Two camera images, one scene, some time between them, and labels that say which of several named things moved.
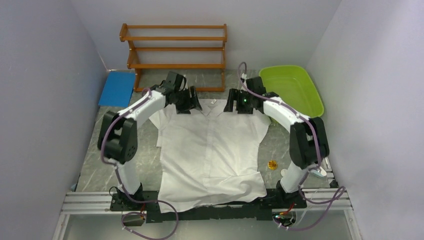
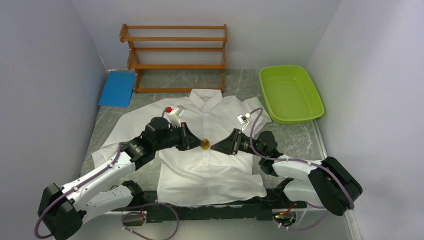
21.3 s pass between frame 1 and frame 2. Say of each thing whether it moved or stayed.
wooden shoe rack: stayed
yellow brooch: moved
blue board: stayed
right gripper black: moved
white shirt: stayed
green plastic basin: stayed
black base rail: stayed
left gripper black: moved
